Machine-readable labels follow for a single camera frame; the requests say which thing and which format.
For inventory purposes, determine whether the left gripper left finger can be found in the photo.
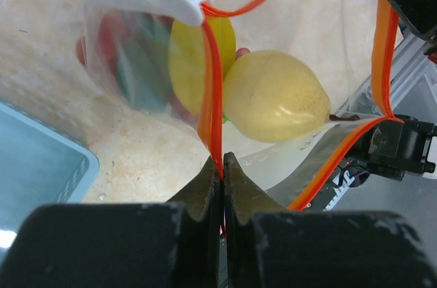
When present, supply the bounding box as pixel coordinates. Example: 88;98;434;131
1;160;223;287

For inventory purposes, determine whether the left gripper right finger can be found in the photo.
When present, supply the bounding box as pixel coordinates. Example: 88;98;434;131
224;153;436;287

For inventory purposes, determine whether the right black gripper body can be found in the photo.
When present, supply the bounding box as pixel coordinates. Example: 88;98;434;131
324;115;436;211

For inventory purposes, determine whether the yellow pear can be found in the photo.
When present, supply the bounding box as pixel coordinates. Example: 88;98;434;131
223;49;359;143

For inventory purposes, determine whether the clear zip top bag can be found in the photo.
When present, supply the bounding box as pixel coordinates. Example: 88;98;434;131
81;0;399;210

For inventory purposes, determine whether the red strawberry bunch with leaves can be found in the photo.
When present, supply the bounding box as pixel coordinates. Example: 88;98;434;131
77;9;173;113

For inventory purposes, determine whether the yellow starfruit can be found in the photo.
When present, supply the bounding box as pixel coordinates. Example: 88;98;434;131
168;18;236;115

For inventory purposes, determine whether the light blue plastic basket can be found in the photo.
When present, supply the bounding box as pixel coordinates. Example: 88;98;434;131
1;102;100;255

